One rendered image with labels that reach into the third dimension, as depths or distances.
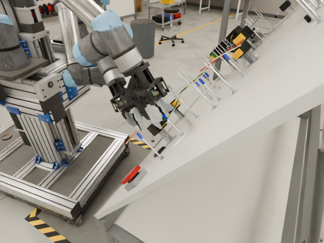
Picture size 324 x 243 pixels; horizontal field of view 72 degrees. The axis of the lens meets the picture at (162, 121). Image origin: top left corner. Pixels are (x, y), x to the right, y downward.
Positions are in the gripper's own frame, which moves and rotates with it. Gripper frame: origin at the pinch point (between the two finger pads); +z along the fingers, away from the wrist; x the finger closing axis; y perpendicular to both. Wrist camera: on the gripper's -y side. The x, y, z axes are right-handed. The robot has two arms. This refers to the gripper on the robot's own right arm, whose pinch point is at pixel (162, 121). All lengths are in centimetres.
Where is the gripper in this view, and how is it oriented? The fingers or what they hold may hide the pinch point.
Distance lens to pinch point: 73.5
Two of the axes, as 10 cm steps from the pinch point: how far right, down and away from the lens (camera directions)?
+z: 4.8, 7.9, 3.9
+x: 6.1, -6.2, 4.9
